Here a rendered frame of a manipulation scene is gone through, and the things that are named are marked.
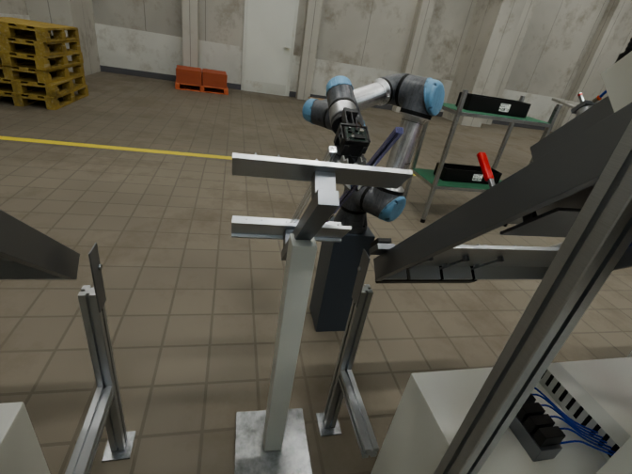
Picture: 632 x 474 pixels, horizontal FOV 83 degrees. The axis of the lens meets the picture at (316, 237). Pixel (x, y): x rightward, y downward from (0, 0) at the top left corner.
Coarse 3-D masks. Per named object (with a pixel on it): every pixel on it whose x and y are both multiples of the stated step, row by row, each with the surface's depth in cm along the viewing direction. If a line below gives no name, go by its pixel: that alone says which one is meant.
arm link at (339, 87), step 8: (336, 80) 97; (344, 80) 97; (328, 88) 97; (336, 88) 95; (344, 88) 95; (352, 88) 97; (328, 96) 97; (336, 96) 94; (344, 96) 93; (352, 96) 95; (328, 104) 96
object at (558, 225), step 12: (588, 192) 57; (552, 204) 61; (564, 204) 61; (576, 204) 62; (528, 216) 59; (540, 216) 56; (552, 216) 55; (564, 216) 56; (576, 216) 56; (516, 228) 60; (528, 228) 61; (540, 228) 61; (552, 228) 61; (564, 228) 62
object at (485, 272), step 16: (400, 272) 103; (416, 272) 104; (432, 272) 105; (448, 272) 107; (464, 272) 108; (480, 272) 110; (496, 272) 111; (512, 272) 113; (528, 272) 114; (544, 272) 116
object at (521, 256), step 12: (444, 252) 91; (456, 252) 91; (468, 252) 92; (480, 252) 93; (492, 252) 93; (504, 252) 94; (516, 252) 95; (528, 252) 95; (540, 252) 96; (552, 252) 97; (420, 264) 104; (432, 264) 105; (456, 264) 106; (468, 264) 107; (480, 264) 108; (492, 264) 109; (504, 264) 110; (516, 264) 111; (528, 264) 111; (540, 264) 112
